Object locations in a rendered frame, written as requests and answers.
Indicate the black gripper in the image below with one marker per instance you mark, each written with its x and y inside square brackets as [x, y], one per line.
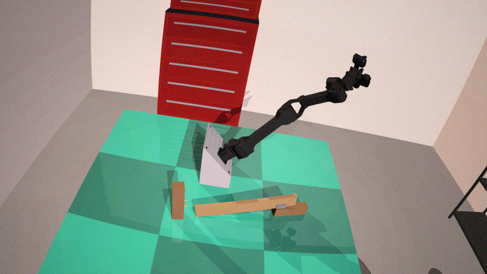
[359, 61]

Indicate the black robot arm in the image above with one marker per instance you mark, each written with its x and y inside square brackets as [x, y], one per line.
[335, 93]

